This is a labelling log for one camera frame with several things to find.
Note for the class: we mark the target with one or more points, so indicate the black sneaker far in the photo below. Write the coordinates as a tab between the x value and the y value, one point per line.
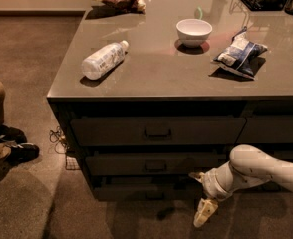
9	134

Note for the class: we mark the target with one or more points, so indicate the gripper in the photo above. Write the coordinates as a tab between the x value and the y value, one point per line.
211	185

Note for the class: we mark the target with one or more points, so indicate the white ceramic bowl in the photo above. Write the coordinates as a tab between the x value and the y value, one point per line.
192	33

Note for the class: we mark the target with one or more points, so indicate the dark drawer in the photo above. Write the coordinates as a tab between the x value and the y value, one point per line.
267	129
147	188
269	187
115	164
130	131
286	155

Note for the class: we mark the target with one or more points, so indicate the blue white chip bag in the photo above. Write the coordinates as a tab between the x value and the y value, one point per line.
237	56

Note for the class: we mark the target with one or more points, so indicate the dark counter cabinet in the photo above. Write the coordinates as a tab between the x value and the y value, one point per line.
160	77

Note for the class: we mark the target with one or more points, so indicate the black sneaker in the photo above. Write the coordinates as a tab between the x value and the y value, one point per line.
9	134
22	152

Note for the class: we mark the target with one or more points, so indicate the black sneaker near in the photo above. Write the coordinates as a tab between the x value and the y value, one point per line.
22	152

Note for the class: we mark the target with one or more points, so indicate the white plastic bottle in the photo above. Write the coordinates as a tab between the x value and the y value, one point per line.
105	59

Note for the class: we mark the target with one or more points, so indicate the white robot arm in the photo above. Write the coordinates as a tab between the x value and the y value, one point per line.
247	167

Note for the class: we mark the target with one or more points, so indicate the small wire rack floor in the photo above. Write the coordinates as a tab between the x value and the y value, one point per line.
71	162

